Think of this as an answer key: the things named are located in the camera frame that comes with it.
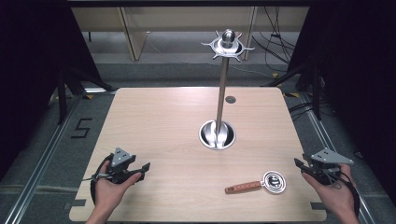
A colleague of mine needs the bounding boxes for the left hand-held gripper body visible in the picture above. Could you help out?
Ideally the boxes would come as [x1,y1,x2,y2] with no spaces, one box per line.
[106,147,140,185]

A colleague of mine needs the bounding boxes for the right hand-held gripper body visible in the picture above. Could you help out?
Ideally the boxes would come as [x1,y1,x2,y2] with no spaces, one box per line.
[302,147,355,187]

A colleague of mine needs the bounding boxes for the person's right hand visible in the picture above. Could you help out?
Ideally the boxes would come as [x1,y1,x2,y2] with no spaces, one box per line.
[301,163,356,217]

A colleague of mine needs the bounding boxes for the person's left hand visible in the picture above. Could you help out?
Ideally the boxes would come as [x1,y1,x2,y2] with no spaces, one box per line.
[92,160,143,217]

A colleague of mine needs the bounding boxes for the black tripod stand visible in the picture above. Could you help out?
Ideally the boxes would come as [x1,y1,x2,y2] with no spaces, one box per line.
[261,57,325,121]
[55,65,114,126]

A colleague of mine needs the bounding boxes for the dark curtain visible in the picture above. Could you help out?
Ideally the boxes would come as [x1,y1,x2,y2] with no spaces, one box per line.
[0,0,105,183]
[285,0,396,199]

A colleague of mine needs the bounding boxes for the metal utensil rack stand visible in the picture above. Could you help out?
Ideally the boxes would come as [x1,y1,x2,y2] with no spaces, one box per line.
[198,28,256,151]

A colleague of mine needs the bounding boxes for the metal floor rail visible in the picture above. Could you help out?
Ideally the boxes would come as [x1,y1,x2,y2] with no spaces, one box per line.
[2,92,84,224]
[297,91,376,224]

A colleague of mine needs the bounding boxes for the black wrist strap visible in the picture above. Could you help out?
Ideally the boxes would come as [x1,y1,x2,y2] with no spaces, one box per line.
[89,153,115,207]
[330,171,361,217]

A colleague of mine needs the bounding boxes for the black floor cables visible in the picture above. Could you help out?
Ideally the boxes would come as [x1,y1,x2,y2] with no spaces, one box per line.
[287,100,317,121]

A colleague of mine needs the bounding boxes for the wooden handled metal strainer spoon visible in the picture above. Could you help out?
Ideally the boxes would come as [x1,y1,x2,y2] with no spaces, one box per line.
[224,170,287,195]

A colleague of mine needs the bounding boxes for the bundle of black cables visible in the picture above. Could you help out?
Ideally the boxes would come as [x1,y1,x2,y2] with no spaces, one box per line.
[251,6,297,67]

